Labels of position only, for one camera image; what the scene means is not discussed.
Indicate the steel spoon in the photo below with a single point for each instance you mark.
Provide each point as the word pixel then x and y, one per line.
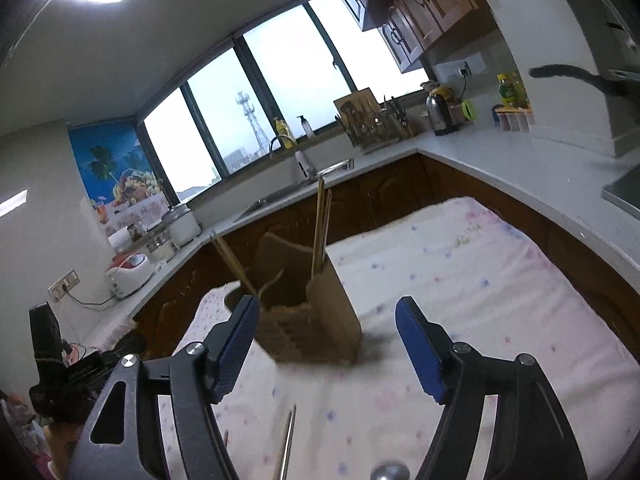
pixel 390 472

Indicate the white pot with lid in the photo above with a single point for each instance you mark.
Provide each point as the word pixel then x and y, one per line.
pixel 182 227

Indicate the wooden cutting board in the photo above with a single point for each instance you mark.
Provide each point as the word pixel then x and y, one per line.
pixel 355 102

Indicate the brown wooden wall cabinets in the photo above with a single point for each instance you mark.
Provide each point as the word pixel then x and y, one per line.
pixel 420 5

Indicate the white dotted tablecloth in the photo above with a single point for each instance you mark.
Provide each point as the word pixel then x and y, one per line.
pixel 450 270

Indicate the yellow cooking oil bottle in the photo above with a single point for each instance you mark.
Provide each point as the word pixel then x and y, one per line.
pixel 506 92

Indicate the dish rack with knives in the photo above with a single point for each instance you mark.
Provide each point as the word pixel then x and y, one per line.
pixel 375 127

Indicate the brown wooden base cabinets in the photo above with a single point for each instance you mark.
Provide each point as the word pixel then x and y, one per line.
pixel 390 185

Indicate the row of spice jars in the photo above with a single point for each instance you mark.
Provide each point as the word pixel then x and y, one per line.
pixel 512 120

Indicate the tropical fruit wall poster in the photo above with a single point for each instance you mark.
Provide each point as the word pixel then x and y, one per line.
pixel 107 170

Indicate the white wall outlet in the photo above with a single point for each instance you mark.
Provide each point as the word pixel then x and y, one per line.
pixel 64 285

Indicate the yellow dish soap bottle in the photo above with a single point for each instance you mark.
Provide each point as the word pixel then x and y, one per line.
pixel 284 135

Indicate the glass jar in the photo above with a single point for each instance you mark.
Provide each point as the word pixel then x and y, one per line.
pixel 161 249

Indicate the chrome faucet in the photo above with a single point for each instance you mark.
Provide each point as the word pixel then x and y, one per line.
pixel 274 142

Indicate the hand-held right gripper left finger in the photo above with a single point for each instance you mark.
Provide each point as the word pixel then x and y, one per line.
pixel 235 350

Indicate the white lace cloth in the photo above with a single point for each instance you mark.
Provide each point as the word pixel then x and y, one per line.
pixel 110 332

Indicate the white spray faucet head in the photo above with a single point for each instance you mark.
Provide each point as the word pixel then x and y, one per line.
pixel 304 164

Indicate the range hood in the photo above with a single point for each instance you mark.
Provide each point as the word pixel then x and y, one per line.
pixel 625 10

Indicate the gas stove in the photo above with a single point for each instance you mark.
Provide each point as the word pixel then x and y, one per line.
pixel 625 192

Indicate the white pump bottle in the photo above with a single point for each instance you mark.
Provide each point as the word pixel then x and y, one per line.
pixel 306 129

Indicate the lattice tower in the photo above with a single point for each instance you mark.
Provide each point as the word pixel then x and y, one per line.
pixel 252 120

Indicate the person's left forearm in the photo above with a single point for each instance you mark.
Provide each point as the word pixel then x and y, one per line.
pixel 62 452

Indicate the black wok with lid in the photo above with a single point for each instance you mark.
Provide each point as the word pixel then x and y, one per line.
pixel 575 74

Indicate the kitchen window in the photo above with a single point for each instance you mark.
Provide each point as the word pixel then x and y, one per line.
pixel 290 75

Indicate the steel electric kettle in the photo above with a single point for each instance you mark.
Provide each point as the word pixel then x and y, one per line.
pixel 441 112

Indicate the steel sink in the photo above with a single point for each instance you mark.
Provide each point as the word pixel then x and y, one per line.
pixel 280 195

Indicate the wooden utensil holder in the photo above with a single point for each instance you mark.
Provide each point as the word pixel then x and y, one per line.
pixel 330 320

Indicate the metal chopstick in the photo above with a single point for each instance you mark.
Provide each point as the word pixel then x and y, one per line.
pixel 288 440

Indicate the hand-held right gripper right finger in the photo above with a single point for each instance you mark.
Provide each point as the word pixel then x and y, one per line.
pixel 420 350

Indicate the white pink rice cooker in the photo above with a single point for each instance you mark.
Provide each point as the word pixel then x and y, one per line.
pixel 131 275

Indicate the green cup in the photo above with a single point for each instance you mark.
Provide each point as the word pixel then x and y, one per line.
pixel 467 110

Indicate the wall socket with plug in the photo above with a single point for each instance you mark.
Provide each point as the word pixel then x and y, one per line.
pixel 465 69

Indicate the rectangular wall light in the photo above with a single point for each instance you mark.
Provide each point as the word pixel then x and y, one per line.
pixel 12 205

